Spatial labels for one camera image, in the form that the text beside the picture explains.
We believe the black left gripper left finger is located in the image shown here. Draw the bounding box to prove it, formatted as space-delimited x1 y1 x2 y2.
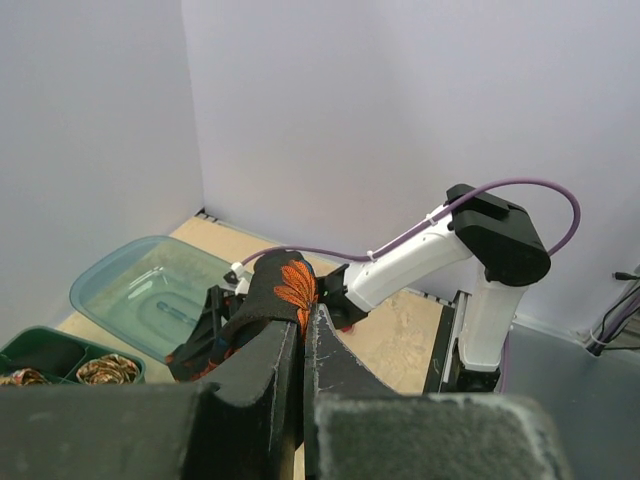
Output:
1 322 299 479

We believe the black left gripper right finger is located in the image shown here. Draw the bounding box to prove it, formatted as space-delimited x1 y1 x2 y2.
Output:
304 306 573 479

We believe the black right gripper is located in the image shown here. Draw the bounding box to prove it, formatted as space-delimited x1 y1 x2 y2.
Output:
202 263 371 351

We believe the black orange floral tie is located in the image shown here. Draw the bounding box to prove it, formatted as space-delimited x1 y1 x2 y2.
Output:
165 250 318 382

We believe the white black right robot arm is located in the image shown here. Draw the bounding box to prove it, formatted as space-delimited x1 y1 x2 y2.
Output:
204 184 552 374

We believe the cream brown floral rolled tie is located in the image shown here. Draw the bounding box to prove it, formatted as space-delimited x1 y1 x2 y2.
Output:
76 354 140 385

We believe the clear blue plastic tub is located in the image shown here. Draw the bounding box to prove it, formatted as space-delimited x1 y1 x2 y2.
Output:
69 236 230 362

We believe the green divided organizer box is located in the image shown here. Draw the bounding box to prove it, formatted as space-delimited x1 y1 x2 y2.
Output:
1 326 146 384

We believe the red blue patterned rolled tie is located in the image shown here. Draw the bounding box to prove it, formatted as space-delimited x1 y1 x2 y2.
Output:
0 368 50 386

